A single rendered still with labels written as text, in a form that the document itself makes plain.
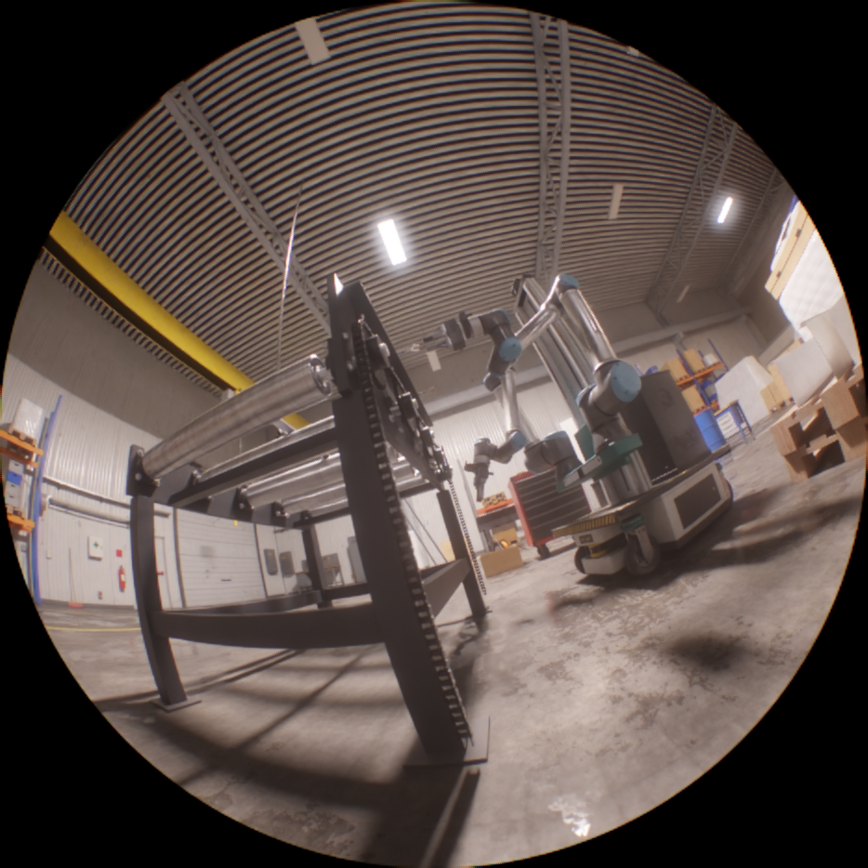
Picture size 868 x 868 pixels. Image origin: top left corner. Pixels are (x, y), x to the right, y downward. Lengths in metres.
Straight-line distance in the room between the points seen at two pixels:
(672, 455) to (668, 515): 0.33
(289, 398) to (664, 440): 1.49
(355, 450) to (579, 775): 0.67
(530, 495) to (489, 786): 2.91
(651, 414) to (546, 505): 1.93
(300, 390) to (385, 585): 0.46
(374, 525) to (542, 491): 2.79
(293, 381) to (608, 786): 0.93
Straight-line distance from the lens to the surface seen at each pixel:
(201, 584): 11.17
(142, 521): 1.22
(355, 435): 0.58
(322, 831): 0.57
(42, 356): 10.74
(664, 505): 1.32
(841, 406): 1.44
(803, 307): 3.37
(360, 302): 0.99
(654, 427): 1.55
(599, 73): 10.55
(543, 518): 3.18
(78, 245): 8.10
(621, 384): 1.19
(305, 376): 0.71
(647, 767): 0.51
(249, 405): 0.79
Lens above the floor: 0.40
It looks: 22 degrees up
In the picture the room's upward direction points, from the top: 17 degrees counter-clockwise
